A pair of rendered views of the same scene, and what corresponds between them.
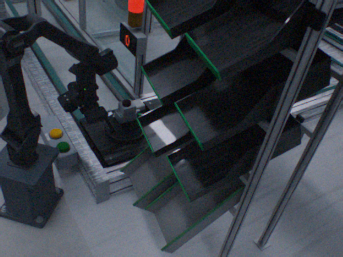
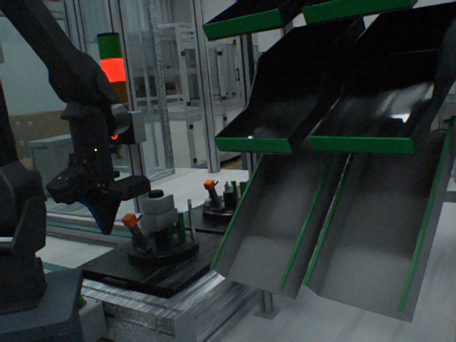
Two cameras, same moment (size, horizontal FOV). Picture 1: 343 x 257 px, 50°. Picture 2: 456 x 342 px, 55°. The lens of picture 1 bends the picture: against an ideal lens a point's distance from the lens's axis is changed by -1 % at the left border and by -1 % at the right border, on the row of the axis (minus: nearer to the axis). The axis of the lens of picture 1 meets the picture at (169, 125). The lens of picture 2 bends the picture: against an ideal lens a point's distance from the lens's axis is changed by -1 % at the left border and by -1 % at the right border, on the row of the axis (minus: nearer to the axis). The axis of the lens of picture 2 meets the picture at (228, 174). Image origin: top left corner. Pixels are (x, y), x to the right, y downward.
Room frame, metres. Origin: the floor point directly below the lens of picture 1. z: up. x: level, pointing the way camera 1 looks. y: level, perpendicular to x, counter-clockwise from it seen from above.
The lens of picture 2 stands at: (0.13, 0.29, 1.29)
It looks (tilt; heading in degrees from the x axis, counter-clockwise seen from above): 12 degrees down; 340
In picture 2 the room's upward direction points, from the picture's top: 6 degrees counter-clockwise
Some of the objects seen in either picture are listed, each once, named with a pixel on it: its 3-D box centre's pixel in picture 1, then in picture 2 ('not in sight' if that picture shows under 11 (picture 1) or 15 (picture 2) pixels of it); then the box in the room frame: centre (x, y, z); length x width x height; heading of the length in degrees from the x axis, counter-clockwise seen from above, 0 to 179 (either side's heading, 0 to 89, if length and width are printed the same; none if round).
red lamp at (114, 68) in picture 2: (136, 2); (112, 70); (1.17, 0.17, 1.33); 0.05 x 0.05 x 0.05
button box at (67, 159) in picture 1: (56, 141); (48, 313); (0.88, 0.37, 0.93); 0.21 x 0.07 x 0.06; 37
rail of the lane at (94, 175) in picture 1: (56, 108); (18, 286); (1.07, 0.44, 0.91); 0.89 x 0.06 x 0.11; 37
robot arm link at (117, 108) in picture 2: (95, 58); (95, 105); (0.90, 0.24, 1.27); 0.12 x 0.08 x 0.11; 147
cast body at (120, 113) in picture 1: (128, 109); (161, 206); (0.95, 0.14, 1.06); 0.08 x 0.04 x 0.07; 128
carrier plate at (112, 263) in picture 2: (125, 132); (164, 256); (0.95, 0.15, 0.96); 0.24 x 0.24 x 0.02; 37
